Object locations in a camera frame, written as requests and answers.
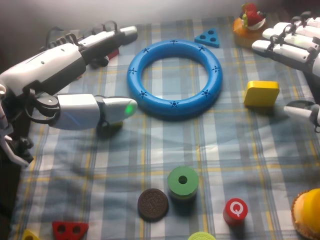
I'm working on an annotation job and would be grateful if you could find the yellow square block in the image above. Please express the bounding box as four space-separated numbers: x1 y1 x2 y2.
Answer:
243 80 280 109
104 120 124 130

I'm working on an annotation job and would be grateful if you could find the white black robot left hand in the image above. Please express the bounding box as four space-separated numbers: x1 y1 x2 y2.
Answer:
0 21 139 131

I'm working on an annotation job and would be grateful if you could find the chocolate sandwich cookie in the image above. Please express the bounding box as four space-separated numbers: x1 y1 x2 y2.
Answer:
137 188 170 222

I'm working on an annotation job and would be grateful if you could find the light green round piece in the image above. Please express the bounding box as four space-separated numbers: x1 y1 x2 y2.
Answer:
187 231 217 240

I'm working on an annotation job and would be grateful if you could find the large blue ring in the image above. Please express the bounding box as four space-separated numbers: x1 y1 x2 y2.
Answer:
126 39 224 121

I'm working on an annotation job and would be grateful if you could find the green cylinder with hole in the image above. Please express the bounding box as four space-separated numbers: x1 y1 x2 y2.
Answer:
166 166 200 201

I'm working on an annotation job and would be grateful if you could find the blue plaid tablecloth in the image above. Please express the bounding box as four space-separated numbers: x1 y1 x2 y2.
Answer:
9 16 320 240

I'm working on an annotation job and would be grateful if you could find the blue triangle block with holes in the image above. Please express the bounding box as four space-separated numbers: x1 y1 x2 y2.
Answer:
194 27 221 49

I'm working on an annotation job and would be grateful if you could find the red triangle block with holes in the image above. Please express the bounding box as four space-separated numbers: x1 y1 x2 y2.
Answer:
51 221 90 240

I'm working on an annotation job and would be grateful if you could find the toy fruit cake with strawberry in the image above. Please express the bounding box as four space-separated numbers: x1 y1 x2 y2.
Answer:
232 2 270 48

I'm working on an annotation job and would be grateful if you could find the red cylinder block letter Q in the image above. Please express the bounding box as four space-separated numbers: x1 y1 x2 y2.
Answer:
222 197 249 227

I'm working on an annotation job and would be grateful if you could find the yellow block with hole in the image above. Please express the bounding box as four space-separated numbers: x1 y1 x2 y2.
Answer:
21 229 41 240

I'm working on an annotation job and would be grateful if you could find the yellow toy cupcake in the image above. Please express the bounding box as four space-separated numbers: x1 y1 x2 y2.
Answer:
291 188 320 240

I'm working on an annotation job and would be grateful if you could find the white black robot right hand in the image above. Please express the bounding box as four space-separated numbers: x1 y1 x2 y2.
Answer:
251 11 320 133

